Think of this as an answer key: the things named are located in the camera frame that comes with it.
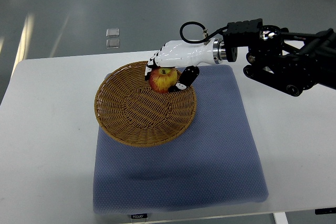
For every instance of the blue grey cushion mat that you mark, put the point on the blue grey cushion mat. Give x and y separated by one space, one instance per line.
214 162

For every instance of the brown wicker basket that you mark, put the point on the brown wicker basket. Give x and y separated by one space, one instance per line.
130 112

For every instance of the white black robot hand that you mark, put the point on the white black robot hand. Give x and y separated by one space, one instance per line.
179 54

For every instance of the upper floor tile marker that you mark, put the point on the upper floor tile marker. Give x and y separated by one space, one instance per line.
112 32

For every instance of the black table control panel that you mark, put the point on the black table control panel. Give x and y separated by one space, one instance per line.
325 211

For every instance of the black cushion label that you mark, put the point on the black cushion label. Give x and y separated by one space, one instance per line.
139 216

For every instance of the red yellow apple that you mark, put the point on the red yellow apple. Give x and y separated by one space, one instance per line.
161 79

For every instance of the white table leg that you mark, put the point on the white table leg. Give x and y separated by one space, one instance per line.
280 218

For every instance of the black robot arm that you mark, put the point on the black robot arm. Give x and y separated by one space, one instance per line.
288 62

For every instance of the floor tile marker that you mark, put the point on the floor tile marker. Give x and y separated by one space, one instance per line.
113 43
112 32

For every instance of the lower floor tile marker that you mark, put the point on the lower floor tile marker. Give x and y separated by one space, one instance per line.
113 43

